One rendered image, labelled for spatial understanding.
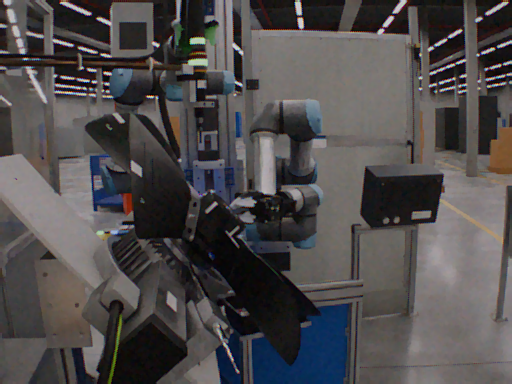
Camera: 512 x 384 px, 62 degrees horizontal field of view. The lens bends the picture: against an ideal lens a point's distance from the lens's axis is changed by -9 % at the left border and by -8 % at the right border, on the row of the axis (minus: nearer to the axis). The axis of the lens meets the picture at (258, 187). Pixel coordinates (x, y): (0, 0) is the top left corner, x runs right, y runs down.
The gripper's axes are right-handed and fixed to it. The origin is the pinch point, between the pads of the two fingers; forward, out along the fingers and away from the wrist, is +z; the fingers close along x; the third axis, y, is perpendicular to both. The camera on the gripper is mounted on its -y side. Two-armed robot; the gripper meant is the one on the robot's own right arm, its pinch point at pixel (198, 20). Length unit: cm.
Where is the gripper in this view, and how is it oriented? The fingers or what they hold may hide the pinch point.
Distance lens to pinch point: 112.1
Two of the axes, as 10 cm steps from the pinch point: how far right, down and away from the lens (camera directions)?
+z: 3.3, 1.3, -9.3
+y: 0.2, 9.9, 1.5
